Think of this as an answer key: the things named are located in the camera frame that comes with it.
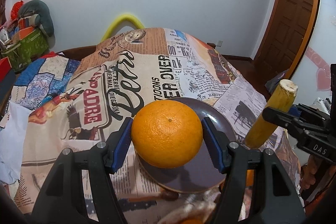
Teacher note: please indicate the dark jujube fruit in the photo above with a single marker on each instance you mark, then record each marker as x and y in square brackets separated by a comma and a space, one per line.
[168, 195]

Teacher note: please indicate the brown wooden door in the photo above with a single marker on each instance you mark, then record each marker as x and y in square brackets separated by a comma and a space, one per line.
[286, 35]

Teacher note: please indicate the person hand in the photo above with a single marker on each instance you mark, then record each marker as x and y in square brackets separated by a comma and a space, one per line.
[308, 172]

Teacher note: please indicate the blue patchwork quilt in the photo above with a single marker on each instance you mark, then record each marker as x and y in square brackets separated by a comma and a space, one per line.
[42, 80]

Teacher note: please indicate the white heart wardrobe door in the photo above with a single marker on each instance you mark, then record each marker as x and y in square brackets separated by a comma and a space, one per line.
[312, 76]

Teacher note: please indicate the red plastic bag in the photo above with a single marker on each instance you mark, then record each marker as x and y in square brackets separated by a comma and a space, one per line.
[15, 10]

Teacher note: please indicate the grey plush toy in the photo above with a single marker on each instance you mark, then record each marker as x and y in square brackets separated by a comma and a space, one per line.
[40, 14]

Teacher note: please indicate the white cloth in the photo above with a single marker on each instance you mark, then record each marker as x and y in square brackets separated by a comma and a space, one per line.
[12, 140]

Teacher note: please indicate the small orange kumquat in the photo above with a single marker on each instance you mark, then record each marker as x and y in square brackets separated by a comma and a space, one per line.
[249, 178]

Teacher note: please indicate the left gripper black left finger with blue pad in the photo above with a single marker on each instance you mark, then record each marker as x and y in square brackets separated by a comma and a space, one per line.
[61, 198]

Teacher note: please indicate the green storage box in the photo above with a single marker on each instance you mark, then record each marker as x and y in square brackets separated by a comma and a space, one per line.
[26, 50]

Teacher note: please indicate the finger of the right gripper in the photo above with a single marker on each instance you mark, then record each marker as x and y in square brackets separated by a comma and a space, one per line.
[288, 120]

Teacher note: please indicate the red box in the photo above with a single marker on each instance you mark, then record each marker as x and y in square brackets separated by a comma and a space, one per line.
[5, 67]

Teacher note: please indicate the yellow sugarcane piece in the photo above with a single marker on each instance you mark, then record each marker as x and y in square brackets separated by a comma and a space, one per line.
[280, 102]

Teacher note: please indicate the yellow foam tube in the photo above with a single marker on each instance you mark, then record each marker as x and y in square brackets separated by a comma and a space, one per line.
[120, 22]

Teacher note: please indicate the large plain orange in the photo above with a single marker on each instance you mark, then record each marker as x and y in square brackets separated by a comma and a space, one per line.
[166, 134]

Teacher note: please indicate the dark purple plate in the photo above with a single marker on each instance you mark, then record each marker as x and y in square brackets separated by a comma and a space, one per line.
[199, 174]

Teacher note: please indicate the newspaper print tablecloth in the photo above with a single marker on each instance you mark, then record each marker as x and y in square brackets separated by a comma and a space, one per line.
[123, 74]

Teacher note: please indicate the small mandarin orange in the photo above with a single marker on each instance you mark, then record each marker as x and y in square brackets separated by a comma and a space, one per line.
[192, 221]

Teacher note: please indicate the wall socket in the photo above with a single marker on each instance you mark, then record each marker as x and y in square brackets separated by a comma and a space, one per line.
[219, 43]

